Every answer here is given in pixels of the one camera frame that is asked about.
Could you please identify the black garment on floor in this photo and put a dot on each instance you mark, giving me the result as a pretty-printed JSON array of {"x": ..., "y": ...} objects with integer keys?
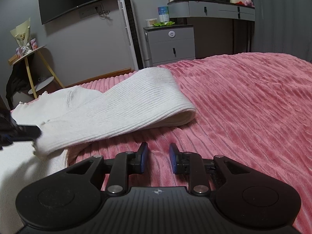
[{"x": 18, "y": 81}]

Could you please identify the blue white tissue canister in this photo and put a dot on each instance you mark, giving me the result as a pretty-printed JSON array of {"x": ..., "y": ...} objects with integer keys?
[{"x": 163, "y": 13}]

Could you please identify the pink plush toy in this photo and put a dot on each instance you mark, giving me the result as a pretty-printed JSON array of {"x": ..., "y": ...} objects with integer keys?
[{"x": 248, "y": 3}]

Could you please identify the grey bedside cabinet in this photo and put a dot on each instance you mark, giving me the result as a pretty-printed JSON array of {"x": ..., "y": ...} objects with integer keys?
[{"x": 169, "y": 44}]

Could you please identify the white tower fan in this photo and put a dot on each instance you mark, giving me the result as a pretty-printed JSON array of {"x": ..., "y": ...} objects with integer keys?
[{"x": 131, "y": 33}]

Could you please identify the grey curtain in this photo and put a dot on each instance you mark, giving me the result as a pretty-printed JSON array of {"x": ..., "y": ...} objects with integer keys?
[{"x": 283, "y": 26}]

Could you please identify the white ribbed knit sweater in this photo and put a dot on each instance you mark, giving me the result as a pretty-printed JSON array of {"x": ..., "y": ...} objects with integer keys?
[{"x": 149, "y": 98}]

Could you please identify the cream flower bouquet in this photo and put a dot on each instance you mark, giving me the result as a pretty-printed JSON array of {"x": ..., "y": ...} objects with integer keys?
[{"x": 21, "y": 34}]

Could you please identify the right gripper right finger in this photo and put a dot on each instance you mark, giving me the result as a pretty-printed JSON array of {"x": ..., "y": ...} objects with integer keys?
[{"x": 193, "y": 166}]

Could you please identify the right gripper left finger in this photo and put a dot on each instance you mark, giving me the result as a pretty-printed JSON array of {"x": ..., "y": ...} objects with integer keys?
[{"x": 122, "y": 166}]

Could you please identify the grey dressing table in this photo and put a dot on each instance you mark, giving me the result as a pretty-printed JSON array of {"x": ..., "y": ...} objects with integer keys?
[{"x": 219, "y": 28}]

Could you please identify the pink corduroy bedspread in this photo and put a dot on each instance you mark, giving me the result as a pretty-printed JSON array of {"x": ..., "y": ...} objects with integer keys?
[{"x": 254, "y": 108}]

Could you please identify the yellow-legged side table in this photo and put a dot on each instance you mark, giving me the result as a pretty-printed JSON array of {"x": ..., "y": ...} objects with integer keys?
[{"x": 37, "y": 78}]

